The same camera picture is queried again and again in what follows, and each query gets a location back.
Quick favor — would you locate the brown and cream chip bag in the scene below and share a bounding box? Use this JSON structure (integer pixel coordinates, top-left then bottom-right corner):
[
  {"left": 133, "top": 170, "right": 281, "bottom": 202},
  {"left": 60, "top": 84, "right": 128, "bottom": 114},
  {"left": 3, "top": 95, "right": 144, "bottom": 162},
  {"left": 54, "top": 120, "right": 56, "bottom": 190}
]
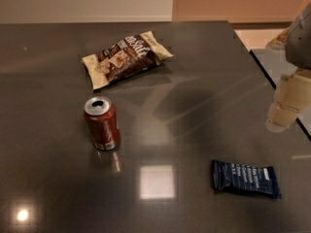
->
[{"left": 82, "top": 31, "right": 173, "bottom": 90}]

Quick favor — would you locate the red soda can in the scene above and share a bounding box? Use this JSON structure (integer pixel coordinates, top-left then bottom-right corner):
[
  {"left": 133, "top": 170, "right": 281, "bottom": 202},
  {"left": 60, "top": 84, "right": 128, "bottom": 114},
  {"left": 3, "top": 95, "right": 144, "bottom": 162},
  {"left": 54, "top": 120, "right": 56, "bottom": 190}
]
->
[{"left": 84, "top": 96, "right": 121, "bottom": 150}]

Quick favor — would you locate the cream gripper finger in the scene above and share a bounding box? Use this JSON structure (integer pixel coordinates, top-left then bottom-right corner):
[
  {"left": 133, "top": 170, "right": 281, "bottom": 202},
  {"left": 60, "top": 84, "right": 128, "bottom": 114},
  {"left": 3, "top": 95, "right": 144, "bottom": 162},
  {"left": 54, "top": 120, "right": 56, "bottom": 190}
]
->
[{"left": 265, "top": 69, "right": 311, "bottom": 133}]

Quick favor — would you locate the dark blue snack bar wrapper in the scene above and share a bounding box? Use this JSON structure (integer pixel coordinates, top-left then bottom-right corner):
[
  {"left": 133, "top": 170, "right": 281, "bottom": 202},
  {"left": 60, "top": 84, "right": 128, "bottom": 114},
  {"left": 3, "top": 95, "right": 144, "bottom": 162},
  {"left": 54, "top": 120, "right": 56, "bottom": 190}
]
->
[{"left": 212, "top": 160, "right": 282, "bottom": 199}]

